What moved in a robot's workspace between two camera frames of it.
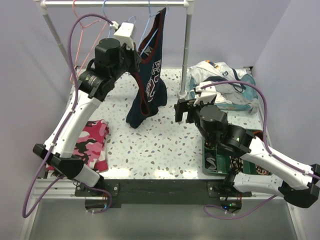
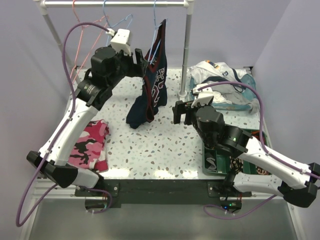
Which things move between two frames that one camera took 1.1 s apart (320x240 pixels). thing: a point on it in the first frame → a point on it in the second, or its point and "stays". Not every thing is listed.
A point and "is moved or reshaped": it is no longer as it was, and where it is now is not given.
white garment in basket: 211,68 stays
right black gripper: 181,107 stays
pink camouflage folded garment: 90,149 stays
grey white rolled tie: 213,166 stays
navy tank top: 150,93 is moved or reshaped
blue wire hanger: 150,16 → 155,27
